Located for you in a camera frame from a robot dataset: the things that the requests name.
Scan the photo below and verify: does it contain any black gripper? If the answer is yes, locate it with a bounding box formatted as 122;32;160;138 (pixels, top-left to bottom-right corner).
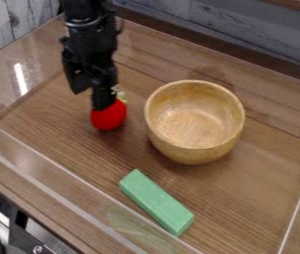
61;18;118;111

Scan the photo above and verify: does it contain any red plush strawberry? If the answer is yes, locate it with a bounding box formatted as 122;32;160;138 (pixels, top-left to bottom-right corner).
90;97;128;131

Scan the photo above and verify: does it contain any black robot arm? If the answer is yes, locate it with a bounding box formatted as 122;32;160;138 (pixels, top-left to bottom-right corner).
61;0;118;111

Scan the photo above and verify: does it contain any wooden bowl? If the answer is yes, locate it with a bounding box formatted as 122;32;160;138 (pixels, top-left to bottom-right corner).
144;79;246;165

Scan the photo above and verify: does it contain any clear acrylic front barrier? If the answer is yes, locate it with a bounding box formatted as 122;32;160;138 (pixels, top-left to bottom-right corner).
0;129;203;254

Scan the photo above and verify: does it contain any green rectangular block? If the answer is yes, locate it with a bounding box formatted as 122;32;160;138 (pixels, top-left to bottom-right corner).
118;169;196;237

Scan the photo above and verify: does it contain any black table leg bracket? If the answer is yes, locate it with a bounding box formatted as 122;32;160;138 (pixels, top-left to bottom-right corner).
9;208;57;254

